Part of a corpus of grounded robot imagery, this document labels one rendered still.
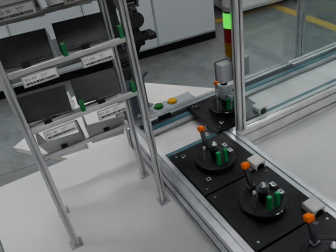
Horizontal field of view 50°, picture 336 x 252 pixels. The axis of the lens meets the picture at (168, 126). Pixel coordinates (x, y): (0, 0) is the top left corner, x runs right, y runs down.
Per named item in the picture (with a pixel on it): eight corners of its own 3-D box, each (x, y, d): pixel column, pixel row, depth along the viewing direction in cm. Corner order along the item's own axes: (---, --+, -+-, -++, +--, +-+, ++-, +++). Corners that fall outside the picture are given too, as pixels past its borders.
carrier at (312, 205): (206, 201, 113) (203, 171, 106) (266, 169, 121) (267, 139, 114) (257, 256, 94) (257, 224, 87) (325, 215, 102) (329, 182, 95)
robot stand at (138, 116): (129, 103, 190) (121, 68, 179) (154, 106, 184) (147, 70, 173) (115, 118, 179) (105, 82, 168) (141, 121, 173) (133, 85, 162)
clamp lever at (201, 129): (202, 146, 128) (196, 127, 126) (207, 144, 129) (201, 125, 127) (207, 148, 125) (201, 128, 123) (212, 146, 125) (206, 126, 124)
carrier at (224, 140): (169, 160, 132) (164, 133, 125) (223, 135, 139) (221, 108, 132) (206, 200, 113) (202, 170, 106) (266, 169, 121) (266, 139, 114)
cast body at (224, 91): (215, 95, 151) (214, 80, 147) (224, 91, 152) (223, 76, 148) (227, 103, 144) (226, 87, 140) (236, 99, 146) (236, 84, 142)
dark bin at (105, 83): (79, 101, 129) (73, 81, 128) (114, 91, 132) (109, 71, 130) (77, 105, 102) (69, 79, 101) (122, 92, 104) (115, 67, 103)
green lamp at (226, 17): (220, 26, 121) (219, 12, 119) (232, 22, 123) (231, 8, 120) (229, 30, 117) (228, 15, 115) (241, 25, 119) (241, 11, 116)
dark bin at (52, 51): (20, 74, 115) (13, 52, 114) (61, 64, 118) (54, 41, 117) (0, 70, 88) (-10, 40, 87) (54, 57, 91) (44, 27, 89)
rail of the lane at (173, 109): (128, 144, 159) (123, 124, 153) (284, 78, 188) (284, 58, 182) (133, 150, 155) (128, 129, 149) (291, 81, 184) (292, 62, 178)
